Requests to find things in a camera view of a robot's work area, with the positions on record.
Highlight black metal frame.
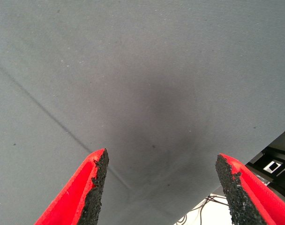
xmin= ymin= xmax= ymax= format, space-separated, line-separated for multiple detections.
xmin=244 ymin=131 xmax=285 ymax=204

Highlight thin black floor cables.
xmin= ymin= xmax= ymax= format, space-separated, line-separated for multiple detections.
xmin=177 ymin=195 xmax=230 ymax=225

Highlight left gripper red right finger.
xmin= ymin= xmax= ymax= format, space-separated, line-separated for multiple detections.
xmin=215 ymin=153 xmax=285 ymax=225

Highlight dark grey table cloth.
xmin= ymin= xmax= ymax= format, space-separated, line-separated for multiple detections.
xmin=0 ymin=0 xmax=285 ymax=225

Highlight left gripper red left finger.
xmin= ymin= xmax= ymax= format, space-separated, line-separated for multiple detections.
xmin=34 ymin=147 xmax=110 ymax=225

